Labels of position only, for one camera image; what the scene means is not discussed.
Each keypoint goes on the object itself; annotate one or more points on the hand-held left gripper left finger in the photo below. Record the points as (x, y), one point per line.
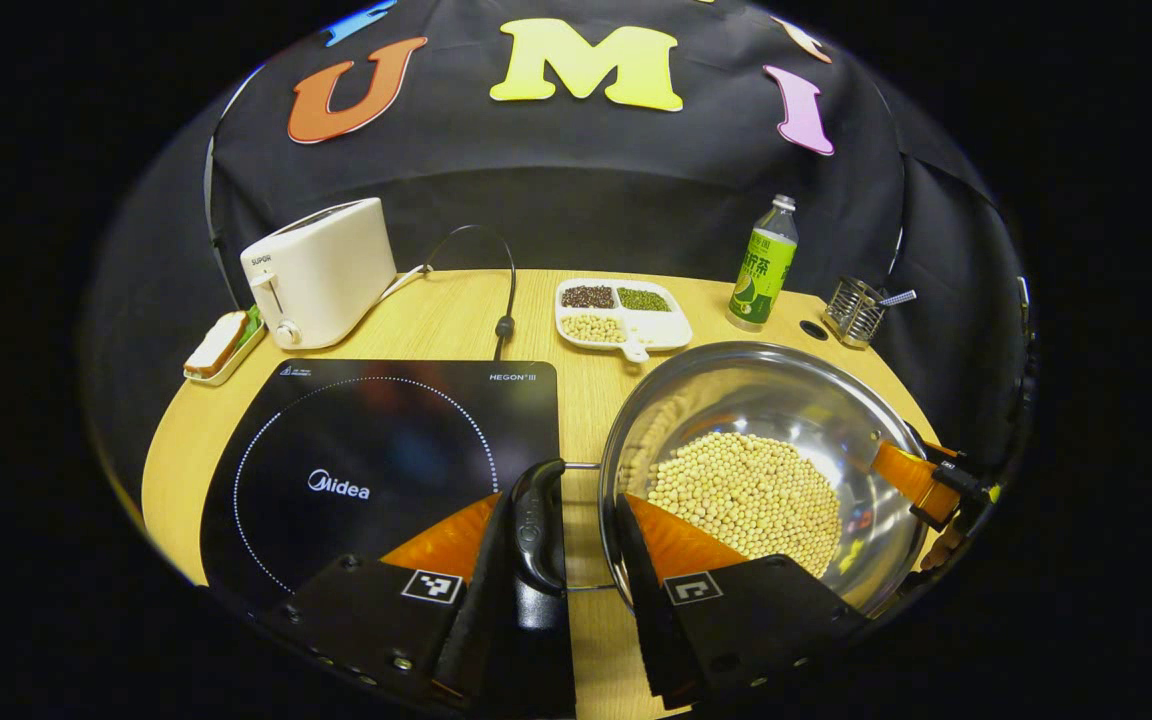
(481, 600)

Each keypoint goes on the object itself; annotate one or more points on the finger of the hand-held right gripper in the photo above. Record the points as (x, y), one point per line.
(901, 470)

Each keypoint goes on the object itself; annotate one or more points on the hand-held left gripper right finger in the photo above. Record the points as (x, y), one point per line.
(641, 600)

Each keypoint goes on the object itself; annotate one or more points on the stainless steel pot with beans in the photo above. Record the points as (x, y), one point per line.
(786, 400)

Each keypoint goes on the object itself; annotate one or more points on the black induction cooktop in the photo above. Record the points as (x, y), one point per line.
(386, 440)

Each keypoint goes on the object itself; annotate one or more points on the metal spoon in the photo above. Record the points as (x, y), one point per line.
(898, 297)

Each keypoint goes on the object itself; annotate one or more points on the green label drink bottle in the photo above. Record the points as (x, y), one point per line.
(764, 275)

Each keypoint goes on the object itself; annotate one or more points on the white divided dish of beans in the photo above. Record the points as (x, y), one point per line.
(601, 325)

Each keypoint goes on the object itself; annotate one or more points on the sandwich on small plate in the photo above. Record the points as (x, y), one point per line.
(219, 345)

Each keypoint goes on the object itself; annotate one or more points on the white toaster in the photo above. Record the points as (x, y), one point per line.
(326, 265)

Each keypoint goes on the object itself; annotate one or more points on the black backdrop cloth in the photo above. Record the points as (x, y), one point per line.
(586, 200)

